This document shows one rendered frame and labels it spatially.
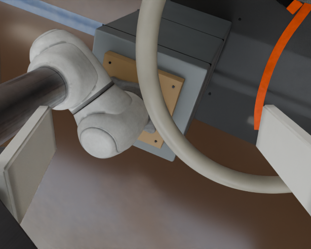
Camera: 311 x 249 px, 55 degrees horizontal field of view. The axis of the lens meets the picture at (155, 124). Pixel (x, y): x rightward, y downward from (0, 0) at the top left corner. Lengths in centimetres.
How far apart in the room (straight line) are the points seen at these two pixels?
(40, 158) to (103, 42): 90
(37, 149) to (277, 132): 13
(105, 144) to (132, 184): 166
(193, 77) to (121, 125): 30
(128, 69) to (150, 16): 61
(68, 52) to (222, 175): 51
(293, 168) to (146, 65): 29
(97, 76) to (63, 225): 255
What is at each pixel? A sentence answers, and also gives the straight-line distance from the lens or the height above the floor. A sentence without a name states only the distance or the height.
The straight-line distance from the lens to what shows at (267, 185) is 55.
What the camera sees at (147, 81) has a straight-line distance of 42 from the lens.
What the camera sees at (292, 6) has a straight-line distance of 166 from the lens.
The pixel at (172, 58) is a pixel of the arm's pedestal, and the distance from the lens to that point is 98.
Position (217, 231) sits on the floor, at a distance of 256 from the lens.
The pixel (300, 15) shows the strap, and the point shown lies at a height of 2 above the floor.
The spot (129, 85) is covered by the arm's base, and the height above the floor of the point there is 86.
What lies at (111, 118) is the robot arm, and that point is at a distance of 81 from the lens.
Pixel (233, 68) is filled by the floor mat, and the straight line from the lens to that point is 178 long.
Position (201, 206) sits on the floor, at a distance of 240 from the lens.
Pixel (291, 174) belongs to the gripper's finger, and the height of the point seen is 157.
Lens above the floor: 170
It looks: 56 degrees down
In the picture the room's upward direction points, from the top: 147 degrees counter-clockwise
